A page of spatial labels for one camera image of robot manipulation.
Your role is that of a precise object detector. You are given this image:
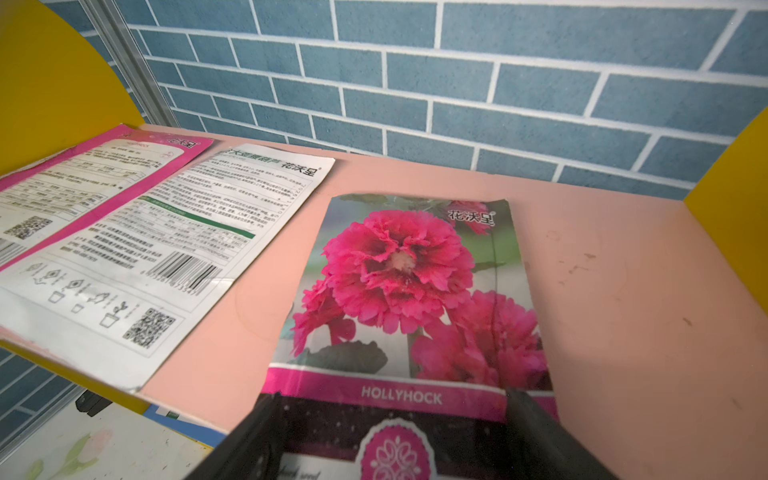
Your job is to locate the white text back seed packet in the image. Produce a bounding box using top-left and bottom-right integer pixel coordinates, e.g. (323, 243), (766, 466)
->
(1, 144), (334, 393)

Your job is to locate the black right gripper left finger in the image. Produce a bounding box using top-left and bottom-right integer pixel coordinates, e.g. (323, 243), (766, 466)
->
(186, 393), (282, 480)

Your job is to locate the black stapler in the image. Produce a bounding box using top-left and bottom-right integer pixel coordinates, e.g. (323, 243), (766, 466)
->
(75, 390), (112, 417)

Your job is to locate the aluminium corner post left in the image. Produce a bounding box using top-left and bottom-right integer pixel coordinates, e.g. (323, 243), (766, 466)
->
(79, 0), (179, 127)

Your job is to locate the pink hollyhock seed packet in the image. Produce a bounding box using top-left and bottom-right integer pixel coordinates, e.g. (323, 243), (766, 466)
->
(264, 194), (554, 479)

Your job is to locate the pink back seed packet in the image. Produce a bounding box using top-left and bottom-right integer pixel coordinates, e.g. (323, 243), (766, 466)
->
(1, 125), (213, 269)

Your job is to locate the yellow wooden shelf unit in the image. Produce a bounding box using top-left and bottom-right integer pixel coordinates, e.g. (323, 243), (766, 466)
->
(0, 0), (768, 480)

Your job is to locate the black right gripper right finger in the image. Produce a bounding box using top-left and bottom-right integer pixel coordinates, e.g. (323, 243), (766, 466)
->
(506, 389), (616, 479)

